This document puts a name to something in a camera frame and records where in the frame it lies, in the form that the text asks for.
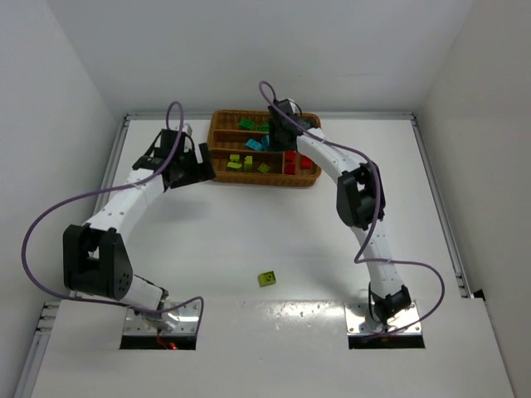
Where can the dark green lego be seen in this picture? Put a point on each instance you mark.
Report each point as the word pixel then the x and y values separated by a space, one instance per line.
pixel 264 128

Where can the brown wicker divided tray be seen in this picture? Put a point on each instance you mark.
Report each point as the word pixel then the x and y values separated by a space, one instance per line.
pixel 240 151

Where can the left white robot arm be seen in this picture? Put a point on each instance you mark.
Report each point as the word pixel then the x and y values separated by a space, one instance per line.
pixel 95 257

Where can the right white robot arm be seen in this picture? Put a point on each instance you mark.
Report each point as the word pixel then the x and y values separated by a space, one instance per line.
pixel 360 201

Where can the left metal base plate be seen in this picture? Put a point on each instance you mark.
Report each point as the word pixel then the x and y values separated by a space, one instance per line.
pixel 181 322

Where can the red base lego brick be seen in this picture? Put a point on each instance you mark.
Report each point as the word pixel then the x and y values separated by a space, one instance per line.
pixel 290 156

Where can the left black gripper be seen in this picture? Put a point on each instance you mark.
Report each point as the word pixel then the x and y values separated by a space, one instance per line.
pixel 192 167

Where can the red rounded lego brick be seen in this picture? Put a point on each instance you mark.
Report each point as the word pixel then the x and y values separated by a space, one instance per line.
pixel 290 169

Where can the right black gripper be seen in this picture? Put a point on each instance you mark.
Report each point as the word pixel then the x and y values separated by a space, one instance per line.
pixel 280 135

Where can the lime lego brick front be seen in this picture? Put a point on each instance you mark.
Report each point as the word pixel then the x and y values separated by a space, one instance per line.
pixel 266 279

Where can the lime green lego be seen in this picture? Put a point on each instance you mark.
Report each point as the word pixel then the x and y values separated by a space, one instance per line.
pixel 264 168

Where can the long cyan lego brick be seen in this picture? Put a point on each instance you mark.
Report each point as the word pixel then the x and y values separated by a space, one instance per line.
pixel 265 142

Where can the cyan rounded lego brick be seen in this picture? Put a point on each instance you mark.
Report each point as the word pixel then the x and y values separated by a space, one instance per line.
pixel 254 145

